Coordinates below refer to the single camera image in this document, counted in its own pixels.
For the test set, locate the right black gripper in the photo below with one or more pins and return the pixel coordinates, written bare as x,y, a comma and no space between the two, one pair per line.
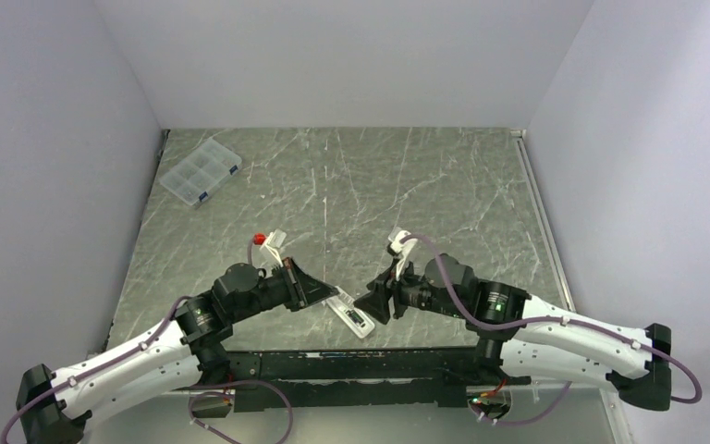
376,302

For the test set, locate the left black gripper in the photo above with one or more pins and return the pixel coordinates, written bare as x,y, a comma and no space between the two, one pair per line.
302,288

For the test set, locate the white remote control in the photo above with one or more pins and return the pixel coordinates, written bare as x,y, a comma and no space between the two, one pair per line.
356,320

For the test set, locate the white battery cover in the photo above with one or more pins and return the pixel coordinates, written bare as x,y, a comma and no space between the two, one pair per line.
341,299

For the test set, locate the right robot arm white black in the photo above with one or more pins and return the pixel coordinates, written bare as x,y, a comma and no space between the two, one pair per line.
529,337

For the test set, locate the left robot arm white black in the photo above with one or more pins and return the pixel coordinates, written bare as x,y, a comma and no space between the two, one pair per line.
184,350

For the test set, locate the clear plastic compartment box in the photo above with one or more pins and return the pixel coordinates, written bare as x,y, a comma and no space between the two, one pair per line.
199,175

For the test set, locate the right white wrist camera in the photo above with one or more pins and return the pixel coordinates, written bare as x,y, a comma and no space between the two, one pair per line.
401,243

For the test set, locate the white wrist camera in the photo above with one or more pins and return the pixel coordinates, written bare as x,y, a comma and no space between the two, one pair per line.
401,243
269,247

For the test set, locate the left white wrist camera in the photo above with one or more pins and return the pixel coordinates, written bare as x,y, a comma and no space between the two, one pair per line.
269,247

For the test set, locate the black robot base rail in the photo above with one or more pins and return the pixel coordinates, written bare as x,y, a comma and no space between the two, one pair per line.
442,376

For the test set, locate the aluminium rail right edge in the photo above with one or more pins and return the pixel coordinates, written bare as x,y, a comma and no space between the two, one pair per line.
517,137

